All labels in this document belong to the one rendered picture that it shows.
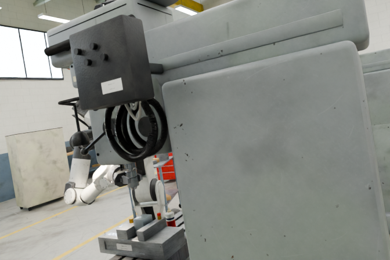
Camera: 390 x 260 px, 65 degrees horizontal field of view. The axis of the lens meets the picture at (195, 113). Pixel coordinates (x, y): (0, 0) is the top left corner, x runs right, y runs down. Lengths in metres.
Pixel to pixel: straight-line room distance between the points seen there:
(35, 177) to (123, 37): 6.71
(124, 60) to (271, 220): 0.52
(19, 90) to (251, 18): 9.27
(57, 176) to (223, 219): 6.85
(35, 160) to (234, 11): 6.73
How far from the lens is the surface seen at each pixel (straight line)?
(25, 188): 7.33
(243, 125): 0.77
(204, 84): 0.81
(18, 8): 10.71
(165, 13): 1.25
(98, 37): 0.84
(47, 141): 7.49
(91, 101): 0.86
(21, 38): 10.31
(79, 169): 1.68
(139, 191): 2.01
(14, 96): 9.82
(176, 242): 1.32
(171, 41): 1.01
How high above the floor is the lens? 1.46
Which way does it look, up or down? level
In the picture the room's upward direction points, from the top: 9 degrees counter-clockwise
